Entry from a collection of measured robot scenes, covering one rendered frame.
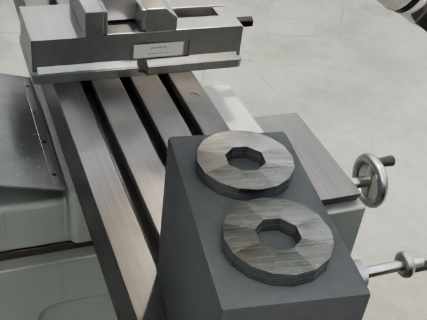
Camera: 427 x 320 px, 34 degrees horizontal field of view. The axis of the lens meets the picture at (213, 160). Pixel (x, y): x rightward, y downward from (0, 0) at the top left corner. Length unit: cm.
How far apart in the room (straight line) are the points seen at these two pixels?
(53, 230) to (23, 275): 9
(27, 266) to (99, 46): 36
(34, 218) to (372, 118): 211
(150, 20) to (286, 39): 240
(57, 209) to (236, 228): 54
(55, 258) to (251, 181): 57
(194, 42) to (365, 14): 280
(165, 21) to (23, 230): 39
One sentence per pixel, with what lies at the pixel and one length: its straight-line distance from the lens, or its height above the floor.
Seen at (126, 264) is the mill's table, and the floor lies 94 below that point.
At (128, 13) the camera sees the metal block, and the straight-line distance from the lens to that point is 113.
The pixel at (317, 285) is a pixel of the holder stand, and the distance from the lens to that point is 55.
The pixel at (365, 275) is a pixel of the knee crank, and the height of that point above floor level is 54.
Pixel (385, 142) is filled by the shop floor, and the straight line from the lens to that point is 285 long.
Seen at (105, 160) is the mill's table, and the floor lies 94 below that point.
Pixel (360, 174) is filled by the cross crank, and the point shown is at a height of 64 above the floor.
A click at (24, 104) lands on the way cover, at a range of 119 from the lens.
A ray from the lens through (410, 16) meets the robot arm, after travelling 109.
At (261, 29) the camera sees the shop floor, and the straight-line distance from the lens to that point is 353.
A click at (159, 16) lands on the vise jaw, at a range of 111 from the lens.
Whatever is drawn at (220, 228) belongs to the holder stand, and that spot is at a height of 113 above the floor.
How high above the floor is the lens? 152
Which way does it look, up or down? 36 degrees down
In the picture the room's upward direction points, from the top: 8 degrees clockwise
